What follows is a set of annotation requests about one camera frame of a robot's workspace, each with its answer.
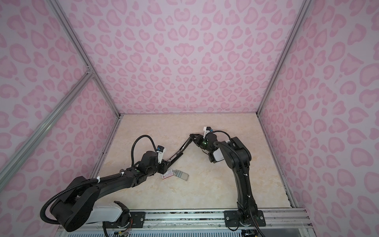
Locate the silver staple strips tray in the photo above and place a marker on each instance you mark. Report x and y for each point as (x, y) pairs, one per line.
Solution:
(181, 175)

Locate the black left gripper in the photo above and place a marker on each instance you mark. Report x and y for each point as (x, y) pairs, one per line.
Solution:
(165, 166)

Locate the red white staple box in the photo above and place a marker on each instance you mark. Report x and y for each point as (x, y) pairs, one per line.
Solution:
(168, 174)

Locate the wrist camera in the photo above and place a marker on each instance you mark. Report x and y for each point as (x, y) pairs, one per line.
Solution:
(207, 129)
(160, 151)

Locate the aluminium front rail frame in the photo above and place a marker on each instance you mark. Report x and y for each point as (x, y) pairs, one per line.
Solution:
(273, 222)

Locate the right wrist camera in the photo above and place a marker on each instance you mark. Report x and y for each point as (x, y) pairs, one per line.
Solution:
(207, 129)

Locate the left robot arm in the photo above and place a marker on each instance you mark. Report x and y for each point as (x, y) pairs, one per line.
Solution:
(75, 206)

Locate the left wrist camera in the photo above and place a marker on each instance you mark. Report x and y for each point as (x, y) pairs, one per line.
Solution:
(160, 151)

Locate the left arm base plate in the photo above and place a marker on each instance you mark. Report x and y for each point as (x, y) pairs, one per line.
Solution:
(134, 219)

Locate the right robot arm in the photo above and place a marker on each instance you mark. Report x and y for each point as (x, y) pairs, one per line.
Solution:
(237, 158)

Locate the aluminium diagonal wall strut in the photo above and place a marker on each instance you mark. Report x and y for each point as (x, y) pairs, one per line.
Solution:
(21, 155)

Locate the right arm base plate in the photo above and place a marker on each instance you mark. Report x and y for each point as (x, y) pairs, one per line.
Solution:
(234, 218)

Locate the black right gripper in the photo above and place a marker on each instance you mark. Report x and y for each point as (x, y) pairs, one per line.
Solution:
(199, 139)

